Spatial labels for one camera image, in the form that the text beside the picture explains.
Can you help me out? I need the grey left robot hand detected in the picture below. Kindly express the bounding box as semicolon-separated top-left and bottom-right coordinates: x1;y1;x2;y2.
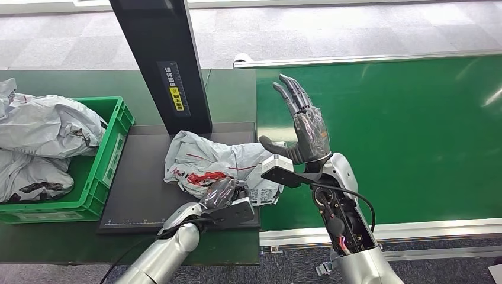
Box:
199;177;248;209

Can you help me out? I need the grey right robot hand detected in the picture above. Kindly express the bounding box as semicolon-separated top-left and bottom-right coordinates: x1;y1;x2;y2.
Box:
259;73;333;166

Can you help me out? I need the grey red-printed poly mailer package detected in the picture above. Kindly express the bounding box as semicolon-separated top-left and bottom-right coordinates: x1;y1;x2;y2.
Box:
163;130;289;207

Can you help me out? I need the green conveyor belt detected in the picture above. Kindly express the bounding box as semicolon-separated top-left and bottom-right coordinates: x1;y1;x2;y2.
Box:
255;54;502;232

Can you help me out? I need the large grey poly mailer package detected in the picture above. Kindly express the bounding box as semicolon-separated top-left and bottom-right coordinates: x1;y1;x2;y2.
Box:
0;78;107;160

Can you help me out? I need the small grey poly mailer package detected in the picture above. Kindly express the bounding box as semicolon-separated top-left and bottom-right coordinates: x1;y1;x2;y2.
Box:
0;150;75;204

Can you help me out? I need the yellow column label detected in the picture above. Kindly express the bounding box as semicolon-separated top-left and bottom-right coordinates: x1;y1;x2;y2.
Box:
169;86;185;113

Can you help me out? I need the green plastic crate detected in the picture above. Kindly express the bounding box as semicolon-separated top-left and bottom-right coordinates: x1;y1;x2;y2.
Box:
0;96;136;225

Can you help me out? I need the black scanner column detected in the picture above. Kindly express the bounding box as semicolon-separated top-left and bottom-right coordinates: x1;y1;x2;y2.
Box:
109;0;213;136

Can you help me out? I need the white flat object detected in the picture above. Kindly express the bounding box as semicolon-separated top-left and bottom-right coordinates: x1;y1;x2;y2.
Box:
488;263;502;284

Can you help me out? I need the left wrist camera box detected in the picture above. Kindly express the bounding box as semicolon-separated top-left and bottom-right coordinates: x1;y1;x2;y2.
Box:
204;197;256;231

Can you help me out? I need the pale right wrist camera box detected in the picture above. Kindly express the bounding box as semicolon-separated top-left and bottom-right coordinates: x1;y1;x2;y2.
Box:
261;154;295;173

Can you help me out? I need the black right camera bracket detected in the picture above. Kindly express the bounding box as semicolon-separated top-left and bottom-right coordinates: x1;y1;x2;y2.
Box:
260;166;327;189

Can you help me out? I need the thin aluminium conveyor rail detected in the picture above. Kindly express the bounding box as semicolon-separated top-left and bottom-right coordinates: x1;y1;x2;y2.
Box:
233;49;502;70

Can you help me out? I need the black scanner base plate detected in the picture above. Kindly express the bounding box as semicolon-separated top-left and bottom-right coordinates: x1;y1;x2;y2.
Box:
96;122;262;236

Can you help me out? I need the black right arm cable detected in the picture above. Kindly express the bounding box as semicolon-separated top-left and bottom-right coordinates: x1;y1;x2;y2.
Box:
313;182;377;234

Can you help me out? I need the wide aluminium conveyor rail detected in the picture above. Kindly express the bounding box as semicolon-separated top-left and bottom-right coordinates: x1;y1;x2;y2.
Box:
259;217;502;249

